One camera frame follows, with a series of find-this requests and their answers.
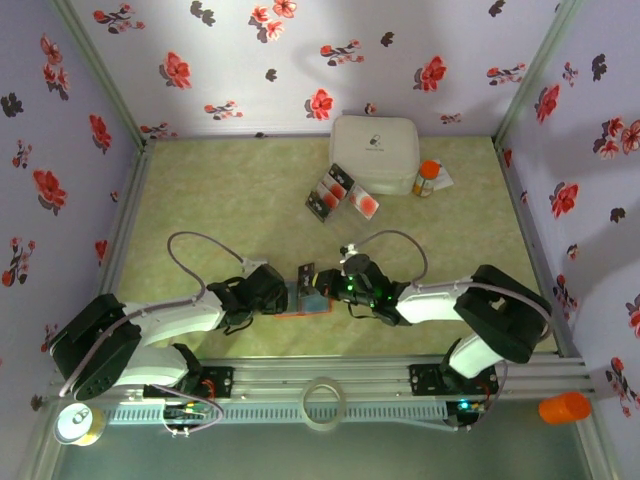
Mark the red white credit card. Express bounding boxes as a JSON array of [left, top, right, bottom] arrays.
[[322, 175, 350, 201], [313, 185, 341, 210], [348, 184, 380, 222]]

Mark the grey slotted cable duct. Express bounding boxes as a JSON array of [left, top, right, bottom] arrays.
[[102, 402, 451, 427]]

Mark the battery blister pack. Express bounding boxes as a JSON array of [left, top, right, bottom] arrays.
[[304, 162, 357, 224]]

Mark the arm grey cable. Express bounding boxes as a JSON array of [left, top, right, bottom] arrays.
[[354, 229, 554, 431], [58, 230, 251, 399]]

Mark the aluminium side rail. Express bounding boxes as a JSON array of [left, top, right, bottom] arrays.
[[77, 139, 154, 364], [493, 137, 584, 359]]

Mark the green circuit board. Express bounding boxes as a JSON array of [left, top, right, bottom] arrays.
[[163, 398, 211, 436], [446, 398, 489, 432]]

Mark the clear tape roll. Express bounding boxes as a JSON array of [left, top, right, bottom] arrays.
[[301, 375, 348, 432]]

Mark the aluminium front frame rail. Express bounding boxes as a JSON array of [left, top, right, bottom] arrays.
[[47, 354, 599, 401]]

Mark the aluminium corner post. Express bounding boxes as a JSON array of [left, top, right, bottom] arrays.
[[494, 0, 579, 141], [52, 0, 151, 149]]

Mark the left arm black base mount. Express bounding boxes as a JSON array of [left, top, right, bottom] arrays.
[[143, 366, 235, 400]]

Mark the orange-capped pill bottle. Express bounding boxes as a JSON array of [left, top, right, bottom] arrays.
[[412, 159, 442, 198]]

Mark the yellow tape roll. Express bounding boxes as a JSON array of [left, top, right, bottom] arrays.
[[52, 402, 107, 448]]

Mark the white pill case box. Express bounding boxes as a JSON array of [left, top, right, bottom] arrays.
[[328, 114, 421, 197]]

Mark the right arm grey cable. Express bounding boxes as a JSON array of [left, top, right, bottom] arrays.
[[354, 229, 554, 431]]

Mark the black credit card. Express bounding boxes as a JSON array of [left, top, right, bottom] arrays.
[[305, 192, 334, 224], [327, 163, 356, 187], [298, 263, 317, 301]]

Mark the left arm grey cable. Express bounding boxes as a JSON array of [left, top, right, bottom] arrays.
[[58, 230, 251, 399]]

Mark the white paper leaflet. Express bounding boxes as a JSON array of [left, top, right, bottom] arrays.
[[433, 158, 455, 191]]

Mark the orange plastic cup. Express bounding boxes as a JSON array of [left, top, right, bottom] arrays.
[[538, 391, 593, 426]]

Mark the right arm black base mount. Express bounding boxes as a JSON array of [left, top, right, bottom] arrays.
[[408, 363, 500, 397]]

